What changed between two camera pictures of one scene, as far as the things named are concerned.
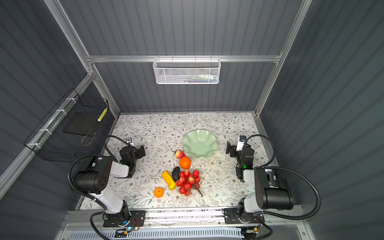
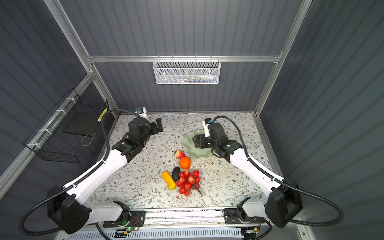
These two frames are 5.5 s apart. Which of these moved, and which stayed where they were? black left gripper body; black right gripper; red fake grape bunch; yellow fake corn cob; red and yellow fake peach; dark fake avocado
Moved: black right gripper; black left gripper body
Stayed: red and yellow fake peach; yellow fake corn cob; red fake grape bunch; dark fake avocado
